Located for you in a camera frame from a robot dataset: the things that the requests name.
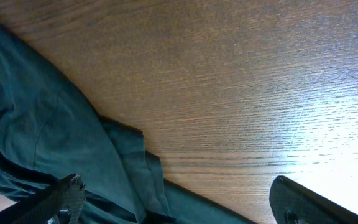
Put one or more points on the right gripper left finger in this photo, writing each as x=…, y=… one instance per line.
x=58, y=203

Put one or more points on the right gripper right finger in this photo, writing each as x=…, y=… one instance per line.
x=292, y=203

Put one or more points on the dark green t-shirt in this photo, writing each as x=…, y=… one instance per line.
x=49, y=130

